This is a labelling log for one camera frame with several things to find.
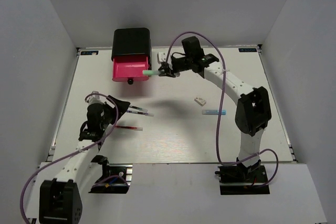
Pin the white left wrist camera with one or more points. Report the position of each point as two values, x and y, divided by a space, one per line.
93 98

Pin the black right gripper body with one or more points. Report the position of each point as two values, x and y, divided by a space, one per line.
182 64

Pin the left blue table label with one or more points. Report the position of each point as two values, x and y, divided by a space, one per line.
89 53

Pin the white staples box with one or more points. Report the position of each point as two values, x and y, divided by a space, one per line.
200 101

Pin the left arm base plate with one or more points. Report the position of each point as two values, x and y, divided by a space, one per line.
115 178

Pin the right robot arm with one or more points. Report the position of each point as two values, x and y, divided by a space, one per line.
252 104

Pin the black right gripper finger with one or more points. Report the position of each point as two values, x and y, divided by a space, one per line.
168 74
164 67

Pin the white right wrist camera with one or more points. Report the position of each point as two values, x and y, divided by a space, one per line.
161 57

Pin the blue highlighter marker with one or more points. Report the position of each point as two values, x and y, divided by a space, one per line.
214 112

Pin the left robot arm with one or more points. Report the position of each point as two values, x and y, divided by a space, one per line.
60 198

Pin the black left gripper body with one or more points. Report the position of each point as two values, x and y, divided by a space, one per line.
110 116

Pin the green highlighter marker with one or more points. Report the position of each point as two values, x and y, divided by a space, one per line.
151 72

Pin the purple pen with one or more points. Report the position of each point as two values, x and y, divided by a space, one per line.
140 113

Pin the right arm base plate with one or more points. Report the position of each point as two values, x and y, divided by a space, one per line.
233 182

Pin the green pen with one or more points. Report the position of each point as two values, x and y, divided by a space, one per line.
138 108

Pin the right blue table label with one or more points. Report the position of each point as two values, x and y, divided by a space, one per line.
247 50

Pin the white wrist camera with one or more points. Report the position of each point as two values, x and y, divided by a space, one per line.
161 57
93 98

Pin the pink top drawer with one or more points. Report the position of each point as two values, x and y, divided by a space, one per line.
129 68

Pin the blue table label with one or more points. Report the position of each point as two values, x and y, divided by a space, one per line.
247 50
89 53

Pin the black drawer cabinet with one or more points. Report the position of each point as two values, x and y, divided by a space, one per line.
132 41

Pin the red pen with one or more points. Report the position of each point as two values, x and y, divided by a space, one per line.
135 128

